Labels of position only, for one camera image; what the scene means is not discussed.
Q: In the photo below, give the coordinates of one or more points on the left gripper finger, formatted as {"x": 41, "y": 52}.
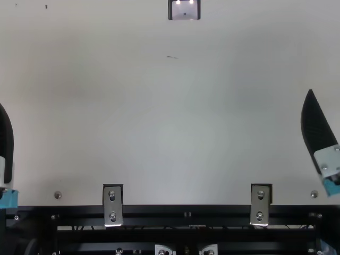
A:
{"x": 6, "y": 143}

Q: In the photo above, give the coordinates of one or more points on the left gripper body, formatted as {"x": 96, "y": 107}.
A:
{"x": 10, "y": 200}

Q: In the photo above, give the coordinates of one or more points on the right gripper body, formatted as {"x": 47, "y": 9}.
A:
{"x": 333, "y": 187}

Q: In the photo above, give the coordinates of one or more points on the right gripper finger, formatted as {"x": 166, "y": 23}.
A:
{"x": 316, "y": 127}

